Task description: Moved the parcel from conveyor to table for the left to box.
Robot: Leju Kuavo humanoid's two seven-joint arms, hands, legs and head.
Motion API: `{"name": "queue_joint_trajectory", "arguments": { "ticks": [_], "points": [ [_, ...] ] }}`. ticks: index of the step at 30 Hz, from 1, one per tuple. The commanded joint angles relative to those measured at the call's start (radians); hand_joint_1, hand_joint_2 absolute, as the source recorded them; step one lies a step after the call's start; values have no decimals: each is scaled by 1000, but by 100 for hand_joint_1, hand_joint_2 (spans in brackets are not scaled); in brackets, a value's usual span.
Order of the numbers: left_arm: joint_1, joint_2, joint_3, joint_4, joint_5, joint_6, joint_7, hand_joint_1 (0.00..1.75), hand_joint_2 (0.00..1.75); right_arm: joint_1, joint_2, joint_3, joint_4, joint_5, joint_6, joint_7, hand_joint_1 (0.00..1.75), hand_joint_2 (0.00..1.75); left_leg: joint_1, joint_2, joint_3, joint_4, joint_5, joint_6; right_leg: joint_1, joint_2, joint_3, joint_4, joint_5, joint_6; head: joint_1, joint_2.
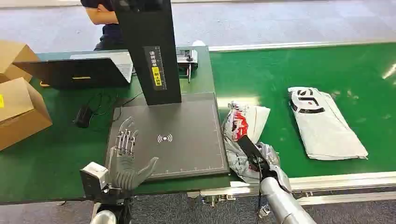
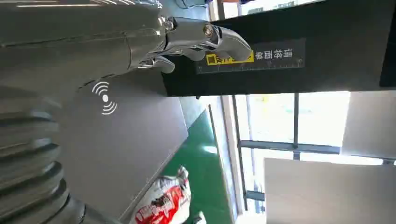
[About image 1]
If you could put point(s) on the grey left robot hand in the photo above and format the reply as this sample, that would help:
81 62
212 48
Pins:
125 173

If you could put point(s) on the grey parcel bag red print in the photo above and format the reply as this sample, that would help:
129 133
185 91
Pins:
238 123

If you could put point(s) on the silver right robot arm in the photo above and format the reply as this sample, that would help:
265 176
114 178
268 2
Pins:
284 204

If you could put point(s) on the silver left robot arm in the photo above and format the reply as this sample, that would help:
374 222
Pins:
109 213

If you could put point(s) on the black scanner stand with base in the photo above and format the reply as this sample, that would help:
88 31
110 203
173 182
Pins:
185 139

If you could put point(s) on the black power adapter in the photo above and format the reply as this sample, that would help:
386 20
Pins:
83 117

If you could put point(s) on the green table mat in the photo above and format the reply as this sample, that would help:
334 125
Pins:
55 154

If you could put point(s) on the black laptop computer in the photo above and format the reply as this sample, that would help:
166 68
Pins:
77 72

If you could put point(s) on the large brown cardboard box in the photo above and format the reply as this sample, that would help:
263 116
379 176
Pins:
21 114

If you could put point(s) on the person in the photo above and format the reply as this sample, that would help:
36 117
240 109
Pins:
105 21

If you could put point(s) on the small brown cardboard box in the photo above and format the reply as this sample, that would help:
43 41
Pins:
12 60

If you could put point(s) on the white parcel bag black print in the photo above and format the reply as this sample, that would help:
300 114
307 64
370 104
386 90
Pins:
325 126

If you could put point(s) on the green conveyor belt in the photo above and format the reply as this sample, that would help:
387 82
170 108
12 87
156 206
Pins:
309 77

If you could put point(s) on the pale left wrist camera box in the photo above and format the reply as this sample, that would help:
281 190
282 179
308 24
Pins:
93 179

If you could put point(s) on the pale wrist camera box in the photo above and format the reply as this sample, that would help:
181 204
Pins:
93 179
282 177

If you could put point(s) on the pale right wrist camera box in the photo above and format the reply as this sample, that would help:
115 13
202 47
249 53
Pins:
282 177

